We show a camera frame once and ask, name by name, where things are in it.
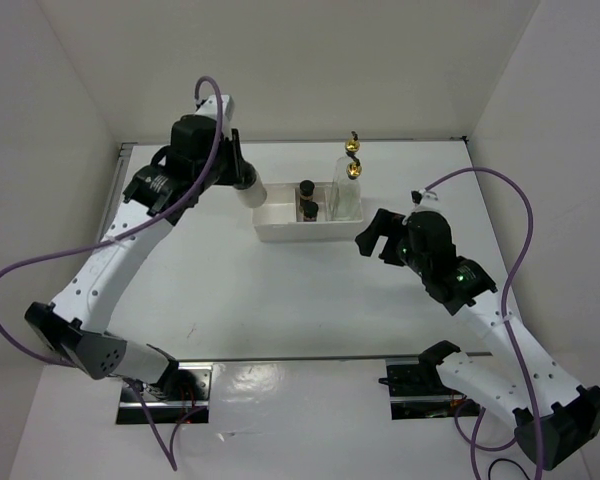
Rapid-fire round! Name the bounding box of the white powder jar black lid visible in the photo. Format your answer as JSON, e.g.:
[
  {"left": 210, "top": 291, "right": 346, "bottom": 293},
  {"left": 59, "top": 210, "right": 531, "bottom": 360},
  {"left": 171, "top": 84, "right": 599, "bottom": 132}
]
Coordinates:
[{"left": 234, "top": 172, "right": 267, "bottom": 209}]

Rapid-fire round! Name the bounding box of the glass oil bottle gold spout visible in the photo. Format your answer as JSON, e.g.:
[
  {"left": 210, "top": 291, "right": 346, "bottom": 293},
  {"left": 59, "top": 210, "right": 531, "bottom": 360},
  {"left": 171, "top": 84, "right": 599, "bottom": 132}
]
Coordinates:
[{"left": 334, "top": 159, "right": 362, "bottom": 221}]

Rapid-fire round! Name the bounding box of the spice jar black lid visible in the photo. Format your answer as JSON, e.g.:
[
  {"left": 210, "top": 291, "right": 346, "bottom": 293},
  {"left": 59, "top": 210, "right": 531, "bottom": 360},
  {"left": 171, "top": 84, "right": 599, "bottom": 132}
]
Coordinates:
[
  {"left": 299, "top": 180, "right": 315, "bottom": 202},
  {"left": 301, "top": 201, "right": 319, "bottom": 222}
]

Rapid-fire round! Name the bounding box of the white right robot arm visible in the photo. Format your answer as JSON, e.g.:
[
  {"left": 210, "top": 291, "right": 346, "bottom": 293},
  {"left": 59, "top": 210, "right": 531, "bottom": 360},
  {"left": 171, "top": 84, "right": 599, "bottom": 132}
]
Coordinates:
[{"left": 355, "top": 209, "right": 600, "bottom": 471}]

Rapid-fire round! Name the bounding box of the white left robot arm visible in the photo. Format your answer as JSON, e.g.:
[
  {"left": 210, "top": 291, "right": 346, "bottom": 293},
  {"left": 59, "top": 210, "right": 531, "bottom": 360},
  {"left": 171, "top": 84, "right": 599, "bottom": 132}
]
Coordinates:
[{"left": 25, "top": 114, "right": 267, "bottom": 400}]

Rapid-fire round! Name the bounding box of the white three-compartment organizer tray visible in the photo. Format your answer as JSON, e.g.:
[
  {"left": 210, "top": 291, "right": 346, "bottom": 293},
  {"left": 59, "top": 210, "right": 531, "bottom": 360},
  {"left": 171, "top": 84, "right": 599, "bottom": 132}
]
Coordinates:
[{"left": 252, "top": 182, "right": 364, "bottom": 242}]

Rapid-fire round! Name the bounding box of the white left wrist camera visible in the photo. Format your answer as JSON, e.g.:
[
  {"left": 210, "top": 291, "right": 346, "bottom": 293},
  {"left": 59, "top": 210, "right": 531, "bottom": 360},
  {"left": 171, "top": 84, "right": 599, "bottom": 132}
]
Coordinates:
[{"left": 195, "top": 94, "right": 235, "bottom": 137}]

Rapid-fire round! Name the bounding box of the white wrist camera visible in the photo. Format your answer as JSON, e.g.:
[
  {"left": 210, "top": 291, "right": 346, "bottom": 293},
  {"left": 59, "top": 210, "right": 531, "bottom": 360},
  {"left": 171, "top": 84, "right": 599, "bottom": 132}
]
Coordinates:
[
  {"left": 411, "top": 189, "right": 440, "bottom": 210},
  {"left": 195, "top": 94, "right": 235, "bottom": 137}
]

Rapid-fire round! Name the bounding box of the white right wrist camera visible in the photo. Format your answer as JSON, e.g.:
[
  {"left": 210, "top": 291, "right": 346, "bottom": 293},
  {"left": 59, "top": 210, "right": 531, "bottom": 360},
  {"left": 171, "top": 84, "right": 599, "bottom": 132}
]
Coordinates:
[{"left": 411, "top": 189, "right": 440, "bottom": 210}]

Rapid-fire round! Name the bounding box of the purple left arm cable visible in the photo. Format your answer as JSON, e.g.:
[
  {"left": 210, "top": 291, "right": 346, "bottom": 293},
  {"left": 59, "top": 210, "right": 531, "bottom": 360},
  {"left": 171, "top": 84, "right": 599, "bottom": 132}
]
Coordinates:
[{"left": 0, "top": 75, "right": 229, "bottom": 472}]

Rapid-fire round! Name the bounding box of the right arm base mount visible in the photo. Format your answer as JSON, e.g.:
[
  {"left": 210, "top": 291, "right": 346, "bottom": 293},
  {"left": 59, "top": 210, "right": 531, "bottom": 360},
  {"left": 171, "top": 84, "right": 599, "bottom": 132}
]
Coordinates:
[{"left": 378, "top": 340, "right": 479, "bottom": 420}]

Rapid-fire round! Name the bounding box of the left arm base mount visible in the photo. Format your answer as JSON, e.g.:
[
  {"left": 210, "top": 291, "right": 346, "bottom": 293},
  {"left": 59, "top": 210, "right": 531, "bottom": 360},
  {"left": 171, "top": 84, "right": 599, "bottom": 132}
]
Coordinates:
[{"left": 115, "top": 362, "right": 213, "bottom": 426}]

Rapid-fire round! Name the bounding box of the black cable on floor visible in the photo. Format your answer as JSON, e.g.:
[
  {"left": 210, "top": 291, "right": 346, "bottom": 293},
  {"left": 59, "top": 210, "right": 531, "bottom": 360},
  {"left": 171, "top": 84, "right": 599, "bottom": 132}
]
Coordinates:
[{"left": 488, "top": 458, "right": 531, "bottom": 480}]

